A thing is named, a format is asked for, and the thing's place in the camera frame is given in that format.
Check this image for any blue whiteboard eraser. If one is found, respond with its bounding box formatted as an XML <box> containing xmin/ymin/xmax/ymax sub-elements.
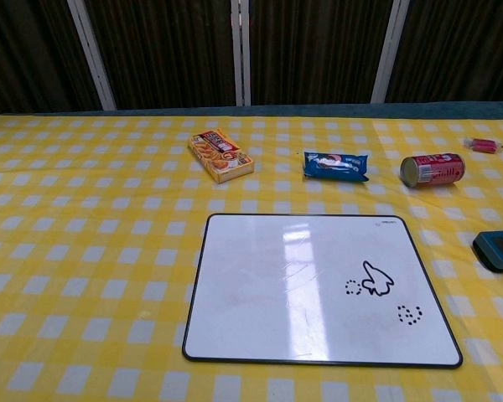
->
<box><xmin>472</xmin><ymin>229</ymin><xmax>503</xmax><ymax>274</ymax></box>

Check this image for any yellow snack box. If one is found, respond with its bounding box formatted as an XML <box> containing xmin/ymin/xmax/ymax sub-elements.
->
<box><xmin>187</xmin><ymin>127</ymin><xmax>256</xmax><ymax>185</ymax></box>

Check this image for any blue cookie packet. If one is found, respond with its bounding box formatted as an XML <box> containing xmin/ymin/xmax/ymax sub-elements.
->
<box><xmin>302</xmin><ymin>150</ymin><xmax>371</xmax><ymax>183</ymax></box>

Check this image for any dark brown curtain panel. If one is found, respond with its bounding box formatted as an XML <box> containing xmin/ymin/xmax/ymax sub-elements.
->
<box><xmin>247</xmin><ymin>0</ymin><xmax>394</xmax><ymax>106</ymax></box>
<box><xmin>384</xmin><ymin>0</ymin><xmax>503</xmax><ymax>104</ymax></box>
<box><xmin>0</xmin><ymin>0</ymin><xmax>104</xmax><ymax>119</ymax></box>
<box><xmin>83</xmin><ymin>0</ymin><xmax>240</xmax><ymax>111</ymax></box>

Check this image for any yellow checkered tablecloth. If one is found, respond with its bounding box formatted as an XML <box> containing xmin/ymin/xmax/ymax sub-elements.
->
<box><xmin>0</xmin><ymin>112</ymin><xmax>503</xmax><ymax>402</ymax></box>

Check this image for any red drink can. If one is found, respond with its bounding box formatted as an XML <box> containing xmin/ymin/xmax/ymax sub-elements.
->
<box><xmin>400</xmin><ymin>152</ymin><xmax>465</xmax><ymax>188</ymax></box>

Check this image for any small red candy wrapper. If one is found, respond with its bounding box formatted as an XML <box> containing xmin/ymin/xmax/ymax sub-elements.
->
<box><xmin>464</xmin><ymin>137</ymin><xmax>503</xmax><ymax>155</ymax></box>

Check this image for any white dry-erase board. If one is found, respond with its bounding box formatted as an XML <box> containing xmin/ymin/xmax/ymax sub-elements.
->
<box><xmin>181</xmin><ymin>213</ymin><xmax>464</xmax><ymax>370</ymax></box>

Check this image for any white partition frame post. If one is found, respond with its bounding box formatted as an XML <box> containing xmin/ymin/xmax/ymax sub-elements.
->
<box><xmin>229</xmin><ymin>0</ymin><xmax>252</xmax><ymax>106</ymax></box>
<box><xmin>65</xmin><ymin>0</ymin><xmax>117</xmax><ymax>111</ymax></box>
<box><xmin>370</xmin><ymin>0</ymin><xmax>412</xmax><ymax>105</ymax></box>

